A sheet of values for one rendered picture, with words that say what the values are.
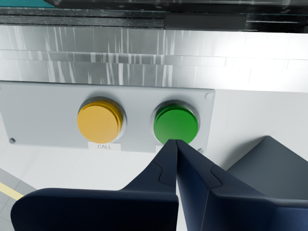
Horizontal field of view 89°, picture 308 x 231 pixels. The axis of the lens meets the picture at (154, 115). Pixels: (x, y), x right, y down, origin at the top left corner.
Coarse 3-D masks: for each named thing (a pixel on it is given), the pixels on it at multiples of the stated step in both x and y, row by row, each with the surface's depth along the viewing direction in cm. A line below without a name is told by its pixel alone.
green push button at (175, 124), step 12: (168, 108) 13; (180, 108) 13; (156, 120) 14; (168, 120) 14; (180, 120) 14; (192, 120) 14; (156, 132) 14; (168, 132) 14; (180, 132) 14; (192, 132) 14
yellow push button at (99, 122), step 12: (84, 108) 14; (96, 108) 14; (108, 108) 14; (84, 120) 14; (96, 120) 14; (108, 120) 14; (120, 120) 14; (84, 132) 14; (96, 132) 14; (108, 132) 14
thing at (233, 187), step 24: (192, 168) 6; (216, 168) 6; (192, 192) 6; (216, 192) 5; (240, 192) 5; (192, 216) 6; (216, 216) 4; (240, 216) 3; (264, 216) 3; (288, 216) 2
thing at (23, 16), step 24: (0, 0) 14; (24, 0) 13; (0, 24) 21; (24, 24) 20; (48, 24) 20; (72, 24) 19; (96, 24) 19; (120, 24) 19; (144, 24) 18; (264, 24) 16; (288, 24) 16
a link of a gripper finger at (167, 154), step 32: (160, 160) 7; (32, 192) 3; (64, 192) 3; (96, 192) 3; (128, 192) 3; (160, 192) 4; (32, 224) 3; (64, 224) 3; (96, 224) 3; (128, 224) 3; (160, 224) 3
